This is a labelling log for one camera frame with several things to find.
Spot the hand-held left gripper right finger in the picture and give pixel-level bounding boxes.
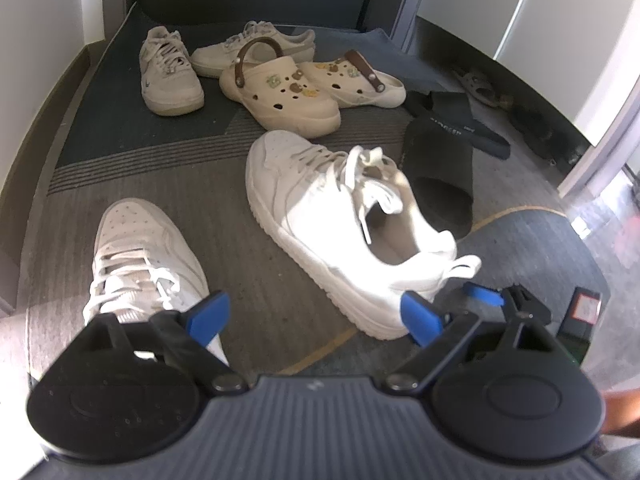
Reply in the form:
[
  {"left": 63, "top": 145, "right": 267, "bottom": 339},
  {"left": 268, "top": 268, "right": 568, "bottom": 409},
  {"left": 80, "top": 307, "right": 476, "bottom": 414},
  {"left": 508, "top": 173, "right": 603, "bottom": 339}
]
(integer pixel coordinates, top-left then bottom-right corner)
[{"left": 385, "top": 290, "right": 571, "bottom": 393}]

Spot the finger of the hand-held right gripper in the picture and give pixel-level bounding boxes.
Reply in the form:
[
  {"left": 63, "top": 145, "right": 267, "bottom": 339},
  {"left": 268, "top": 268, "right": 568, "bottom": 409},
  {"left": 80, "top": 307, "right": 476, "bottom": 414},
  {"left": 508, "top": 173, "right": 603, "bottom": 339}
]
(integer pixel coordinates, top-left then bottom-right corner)
[{"left": 462, "top": 282, "right": 553, "bottom": 323}]

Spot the white chunky sneaker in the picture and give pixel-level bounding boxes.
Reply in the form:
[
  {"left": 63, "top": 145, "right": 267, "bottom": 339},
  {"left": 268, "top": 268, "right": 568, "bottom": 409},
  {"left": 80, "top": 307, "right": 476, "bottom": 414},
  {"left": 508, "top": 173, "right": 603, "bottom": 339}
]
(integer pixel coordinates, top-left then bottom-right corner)
[
  {"left": 82, "top": 197, "right": 231, "bottom": 368},
  {"left": 245, "top": 130, "right": 483, "bottom": 341}
]

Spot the beige sandal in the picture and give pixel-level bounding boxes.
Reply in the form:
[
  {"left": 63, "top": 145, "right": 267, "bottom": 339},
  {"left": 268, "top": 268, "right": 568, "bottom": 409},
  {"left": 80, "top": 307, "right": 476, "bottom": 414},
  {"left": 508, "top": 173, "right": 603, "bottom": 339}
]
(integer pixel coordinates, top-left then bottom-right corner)
[{"left": 452, "top": 71, "right": 501, "bottom": 108}]

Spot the dark green striped doormat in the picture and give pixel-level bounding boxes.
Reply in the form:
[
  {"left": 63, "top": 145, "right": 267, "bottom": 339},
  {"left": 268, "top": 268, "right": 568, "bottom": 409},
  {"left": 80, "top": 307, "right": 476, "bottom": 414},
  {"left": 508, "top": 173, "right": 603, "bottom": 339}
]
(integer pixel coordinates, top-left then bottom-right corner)
[{"left": 47, "top": 2, "right": 451, "bottom": 196}]

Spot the cream sneaker with grey swoosh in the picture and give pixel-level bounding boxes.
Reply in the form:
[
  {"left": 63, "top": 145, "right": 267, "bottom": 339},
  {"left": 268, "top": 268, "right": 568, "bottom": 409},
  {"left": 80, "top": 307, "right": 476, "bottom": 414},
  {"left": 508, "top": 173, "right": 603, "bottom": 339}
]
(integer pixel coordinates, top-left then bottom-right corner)
[
  {"left": 190, "top": 20, "right": 317, "bottom": 80},
  {"left": 139, "top": 26, "right": 206, "bottom": 115}
]

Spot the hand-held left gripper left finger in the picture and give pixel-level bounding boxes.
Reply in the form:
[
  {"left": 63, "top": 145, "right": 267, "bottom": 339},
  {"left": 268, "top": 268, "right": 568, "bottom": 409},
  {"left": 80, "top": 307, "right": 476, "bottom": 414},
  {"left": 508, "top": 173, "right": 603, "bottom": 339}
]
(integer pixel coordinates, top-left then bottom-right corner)
[{"left": 82, "top": 290, "right": 248, "bottom": 395}]

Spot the black shoe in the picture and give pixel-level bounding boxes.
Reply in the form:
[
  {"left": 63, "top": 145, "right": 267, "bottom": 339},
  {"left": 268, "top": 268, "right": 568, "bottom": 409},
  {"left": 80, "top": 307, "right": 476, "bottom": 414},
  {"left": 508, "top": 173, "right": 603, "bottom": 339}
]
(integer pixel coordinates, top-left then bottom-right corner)
[{"left": 507, "top": 102, "right": 583, "bottom": 166}]

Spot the cream clog with brown strap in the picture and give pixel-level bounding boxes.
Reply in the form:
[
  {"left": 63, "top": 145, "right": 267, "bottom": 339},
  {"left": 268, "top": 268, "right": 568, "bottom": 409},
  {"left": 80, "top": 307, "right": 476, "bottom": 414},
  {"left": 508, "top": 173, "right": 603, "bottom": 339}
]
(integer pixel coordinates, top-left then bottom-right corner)
[
  {"left": 219, "top": 36, "right": 342, "bottom": 138},
  {"left": 299, "top": 50, "right": 407, "bottom": 109}
]

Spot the white shoe cabinet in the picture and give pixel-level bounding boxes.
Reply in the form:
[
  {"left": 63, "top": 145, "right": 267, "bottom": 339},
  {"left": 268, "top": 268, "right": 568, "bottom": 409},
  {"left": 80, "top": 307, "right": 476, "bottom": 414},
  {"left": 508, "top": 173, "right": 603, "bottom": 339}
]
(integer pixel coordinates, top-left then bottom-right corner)
[{"left": 415, "top": 0, "right": 640, "bottom": 196}]

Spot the black slide sandal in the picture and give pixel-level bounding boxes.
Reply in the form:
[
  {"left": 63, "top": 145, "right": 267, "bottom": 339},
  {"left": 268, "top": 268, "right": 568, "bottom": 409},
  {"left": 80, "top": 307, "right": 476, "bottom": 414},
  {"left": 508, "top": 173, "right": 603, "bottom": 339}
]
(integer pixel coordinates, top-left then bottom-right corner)
[
  {"left": 404, "top": 91, "right": 512, "bottom": 160},
  {"left": 400, "top": 119, "right": 475, "bottom": 237}
]

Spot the person's right forearm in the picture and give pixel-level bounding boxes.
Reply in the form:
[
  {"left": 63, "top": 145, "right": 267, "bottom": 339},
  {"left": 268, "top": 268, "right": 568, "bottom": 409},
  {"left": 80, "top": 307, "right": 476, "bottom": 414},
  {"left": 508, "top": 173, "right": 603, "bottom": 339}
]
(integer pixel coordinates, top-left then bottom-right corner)
[{"left": 602, "top": 391, "right": 640, "bottom": 438}]

